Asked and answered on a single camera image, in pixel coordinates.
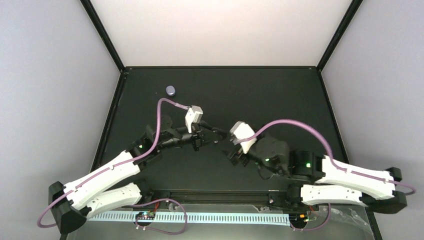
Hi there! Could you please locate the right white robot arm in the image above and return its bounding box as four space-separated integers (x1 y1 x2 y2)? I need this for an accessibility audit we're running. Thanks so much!
226 136 408 214

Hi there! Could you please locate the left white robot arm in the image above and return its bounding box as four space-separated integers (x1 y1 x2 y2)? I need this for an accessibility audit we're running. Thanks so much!
48 118 228 235

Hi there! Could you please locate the lavender earbud charging case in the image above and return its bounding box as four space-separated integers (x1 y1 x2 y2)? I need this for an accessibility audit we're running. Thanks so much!
165 85 176 97

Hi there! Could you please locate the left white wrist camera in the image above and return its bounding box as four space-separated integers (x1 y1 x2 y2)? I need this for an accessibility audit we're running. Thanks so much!
184 105 203 134

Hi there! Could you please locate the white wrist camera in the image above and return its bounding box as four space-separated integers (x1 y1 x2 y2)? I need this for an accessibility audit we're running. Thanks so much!
184 105 203 134
229 121 257 154

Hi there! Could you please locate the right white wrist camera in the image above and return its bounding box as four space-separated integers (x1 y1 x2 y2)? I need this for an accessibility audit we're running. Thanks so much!
229 121 257 154

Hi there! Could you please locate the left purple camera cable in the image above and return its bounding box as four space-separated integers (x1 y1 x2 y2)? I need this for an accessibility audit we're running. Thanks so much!
36 97 191 229

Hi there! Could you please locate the purple camera cable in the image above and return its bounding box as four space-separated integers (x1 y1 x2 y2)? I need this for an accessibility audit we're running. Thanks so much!
233 119 417 196
36 97 191 229

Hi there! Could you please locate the black aluminium front rail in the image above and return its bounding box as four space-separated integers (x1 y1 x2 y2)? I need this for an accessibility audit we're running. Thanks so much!
139 188 369 206

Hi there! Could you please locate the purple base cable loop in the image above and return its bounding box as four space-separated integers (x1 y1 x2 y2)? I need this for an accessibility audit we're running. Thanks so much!
134 198 189 235

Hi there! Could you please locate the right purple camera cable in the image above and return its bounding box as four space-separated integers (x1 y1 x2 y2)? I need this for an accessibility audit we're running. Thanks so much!
233 119 417 196

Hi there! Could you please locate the white slotted cable duct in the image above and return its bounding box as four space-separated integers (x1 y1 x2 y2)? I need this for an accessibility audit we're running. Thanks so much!
89 210 290 226

